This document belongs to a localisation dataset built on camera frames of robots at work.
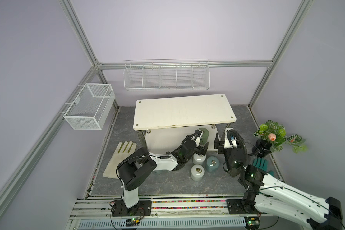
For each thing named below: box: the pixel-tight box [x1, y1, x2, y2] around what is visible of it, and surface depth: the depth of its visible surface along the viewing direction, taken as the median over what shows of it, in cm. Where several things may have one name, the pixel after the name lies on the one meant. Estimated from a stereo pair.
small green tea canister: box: [197, 127, 210, 146], surface depth 89 cm
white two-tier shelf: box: [132, 93, 237, 155], surface depth 75 cm
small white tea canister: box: [192, 153, 207, 166], surface depth 86 cm
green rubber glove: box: [252, 157, 275, 177], surface depth 89 cm
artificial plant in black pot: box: [252, 119, 308, 158], surface depth 75 cm
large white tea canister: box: [190, 164, 206, 182], surface depth 80 cm
